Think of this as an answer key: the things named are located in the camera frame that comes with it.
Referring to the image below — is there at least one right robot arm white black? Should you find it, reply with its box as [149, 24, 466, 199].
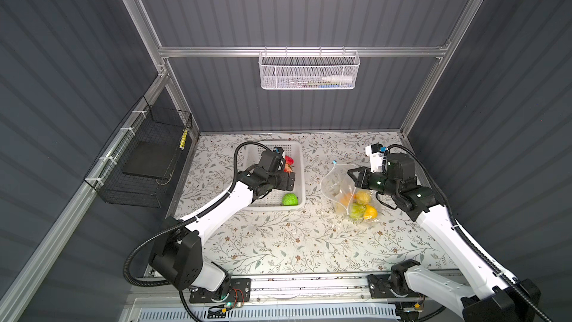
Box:
[347, 145, 549, 321]

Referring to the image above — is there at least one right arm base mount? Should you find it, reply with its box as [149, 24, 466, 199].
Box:
[366, 259, 422, 299]

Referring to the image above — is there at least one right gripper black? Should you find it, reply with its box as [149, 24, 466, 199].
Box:
[347, 165, 397, 198]

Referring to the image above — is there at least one yellow round fruit toy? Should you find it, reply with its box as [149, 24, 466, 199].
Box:
[363, 205, 378, 220]

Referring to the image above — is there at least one white plastic basket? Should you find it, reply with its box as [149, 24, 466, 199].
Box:
[238, 140, 306, 212]

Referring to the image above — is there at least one yellow marker pen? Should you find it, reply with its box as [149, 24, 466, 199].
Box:
[179, 128, 188, 151]

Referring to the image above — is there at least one black wire wall basket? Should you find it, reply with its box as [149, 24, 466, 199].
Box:
[84, 99, 194, 208]

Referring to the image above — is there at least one white wire wall basket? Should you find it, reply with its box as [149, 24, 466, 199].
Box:
[258, 49, 360, 90]

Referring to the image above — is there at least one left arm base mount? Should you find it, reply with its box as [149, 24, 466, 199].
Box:
[189, 277, 252, 304]

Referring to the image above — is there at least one white tube in basket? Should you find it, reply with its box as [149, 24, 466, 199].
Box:
[321, 75, 354, 85]

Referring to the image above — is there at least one clear zip top bag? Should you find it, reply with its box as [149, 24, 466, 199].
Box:
[320, 161, 381, 223]

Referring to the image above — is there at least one yellow wrinkled fruit toy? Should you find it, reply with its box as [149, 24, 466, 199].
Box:
[355, 191, 372, 206]

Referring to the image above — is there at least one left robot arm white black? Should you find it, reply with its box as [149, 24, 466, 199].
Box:
[149, 143, 295, 296]

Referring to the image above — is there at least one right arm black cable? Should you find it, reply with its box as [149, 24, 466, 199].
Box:
[386, 144, 555, 322]

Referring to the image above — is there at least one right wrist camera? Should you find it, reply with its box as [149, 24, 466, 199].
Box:
[366, 143, 387, 173]

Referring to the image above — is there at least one orange carrot toy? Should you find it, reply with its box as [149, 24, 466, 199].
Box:
[338, 193, 354, 210]

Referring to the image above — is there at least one aluminium front rail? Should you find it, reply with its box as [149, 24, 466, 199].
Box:
[128, 270, 470, 304]

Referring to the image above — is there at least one red strawberry toy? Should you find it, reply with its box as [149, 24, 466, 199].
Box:
[284, 156, 294, 173]

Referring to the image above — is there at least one green pear toy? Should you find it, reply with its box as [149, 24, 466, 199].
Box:
[348, 204, 366, 220]

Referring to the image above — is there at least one black pad in basket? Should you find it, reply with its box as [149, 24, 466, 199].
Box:
[122, 142, 177, 180]

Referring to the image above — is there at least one green lime toy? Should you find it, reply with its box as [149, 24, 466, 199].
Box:
[282, 193, 299, 207]

